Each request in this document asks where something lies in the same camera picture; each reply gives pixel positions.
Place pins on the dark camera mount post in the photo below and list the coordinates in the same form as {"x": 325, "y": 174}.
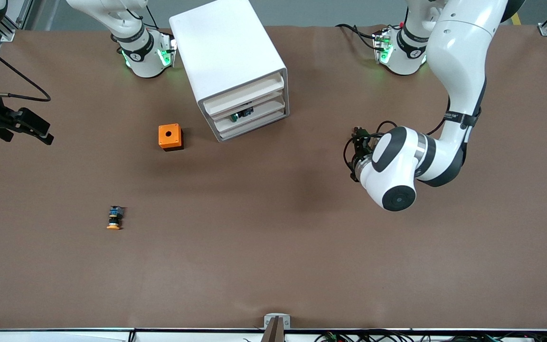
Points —
{"x": 273, "y": 332}

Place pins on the green pushbutton switch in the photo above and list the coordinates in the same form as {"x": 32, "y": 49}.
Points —
{"x": 241, "y": 114}

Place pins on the brown paper table cover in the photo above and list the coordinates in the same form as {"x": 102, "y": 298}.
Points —
{"x": 273, "y": 237}

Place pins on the yellow mushroom pushbutton switch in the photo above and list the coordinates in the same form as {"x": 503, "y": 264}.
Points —
{"x": 114, "y": 218}

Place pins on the grey mounting bracket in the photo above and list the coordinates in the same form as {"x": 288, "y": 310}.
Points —
{"x": 268, "y": 322}

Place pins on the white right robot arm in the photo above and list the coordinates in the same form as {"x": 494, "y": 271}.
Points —
{"x": 145, "y": 57}

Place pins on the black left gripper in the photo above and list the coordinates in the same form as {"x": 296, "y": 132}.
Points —
{"x": 360, "y": 151}

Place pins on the orange button enclosure box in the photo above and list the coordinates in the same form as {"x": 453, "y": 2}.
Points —
{"x": 169, "y": 135}

